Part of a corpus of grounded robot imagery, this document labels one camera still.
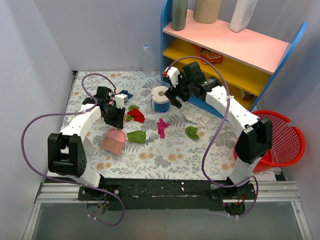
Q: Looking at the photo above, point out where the red paper scrap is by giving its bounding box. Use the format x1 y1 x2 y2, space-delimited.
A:
127 108 145 123

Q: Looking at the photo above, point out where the magenta paper scrap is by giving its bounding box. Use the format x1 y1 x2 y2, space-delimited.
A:
157 118 170 139

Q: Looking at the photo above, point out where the pink hand brush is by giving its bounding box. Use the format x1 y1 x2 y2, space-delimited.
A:
100 128 127 156

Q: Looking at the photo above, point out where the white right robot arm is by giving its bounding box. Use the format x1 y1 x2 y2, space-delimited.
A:
163 62 273 199

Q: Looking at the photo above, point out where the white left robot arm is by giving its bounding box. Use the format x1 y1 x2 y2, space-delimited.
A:
47 103 126 200

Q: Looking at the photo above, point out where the white toilet paper roll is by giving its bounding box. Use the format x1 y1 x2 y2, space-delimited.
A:
151 85 170 104

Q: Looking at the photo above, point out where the small green paper scrap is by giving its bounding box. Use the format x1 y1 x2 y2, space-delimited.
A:
128 105 140 112

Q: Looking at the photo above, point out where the dark blue paper scrap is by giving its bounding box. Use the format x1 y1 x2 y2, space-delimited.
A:
119 90 133 101

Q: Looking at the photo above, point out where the orange snack packet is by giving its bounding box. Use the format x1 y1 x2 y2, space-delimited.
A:
194 44 224 64

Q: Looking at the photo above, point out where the clear plastic water bottle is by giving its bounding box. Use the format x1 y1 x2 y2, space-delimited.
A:
142 44 153 75

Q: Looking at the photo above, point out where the grey crumpled paper scrap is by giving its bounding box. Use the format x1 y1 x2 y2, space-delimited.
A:
145 132 159 146

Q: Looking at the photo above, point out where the brown box lower shelf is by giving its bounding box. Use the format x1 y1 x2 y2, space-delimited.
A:
238 89 255 101

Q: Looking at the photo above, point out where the blue yellow pink shelf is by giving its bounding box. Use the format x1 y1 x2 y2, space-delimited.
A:
160 0 308 111

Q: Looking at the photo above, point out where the beige cylinder container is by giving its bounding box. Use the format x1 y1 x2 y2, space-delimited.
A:
193 0 222 24

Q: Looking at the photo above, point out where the grey green metal bottle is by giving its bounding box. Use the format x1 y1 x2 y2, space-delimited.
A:
171 0 188 31

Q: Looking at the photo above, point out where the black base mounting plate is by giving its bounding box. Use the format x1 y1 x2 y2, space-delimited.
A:
77 178 256 211

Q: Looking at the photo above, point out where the white detergent bottle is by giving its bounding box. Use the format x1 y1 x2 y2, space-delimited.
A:
229 0 258 33

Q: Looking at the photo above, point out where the red mesh waste basket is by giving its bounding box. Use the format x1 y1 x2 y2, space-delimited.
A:
226 106 305 182

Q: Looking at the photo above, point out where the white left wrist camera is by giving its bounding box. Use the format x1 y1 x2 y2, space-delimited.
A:
114 94 127 109

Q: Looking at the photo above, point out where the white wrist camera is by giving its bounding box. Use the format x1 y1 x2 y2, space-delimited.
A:
165 66 180 88
114 94 127 109

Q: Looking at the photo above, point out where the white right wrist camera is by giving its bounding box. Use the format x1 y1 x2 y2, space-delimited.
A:
165 66 180 88

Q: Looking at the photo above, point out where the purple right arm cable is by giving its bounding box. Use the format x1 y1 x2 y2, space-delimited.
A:
164 55 259 218

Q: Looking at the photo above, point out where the aluminium frame rail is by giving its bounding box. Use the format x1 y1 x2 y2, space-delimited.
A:
22 181 312 240

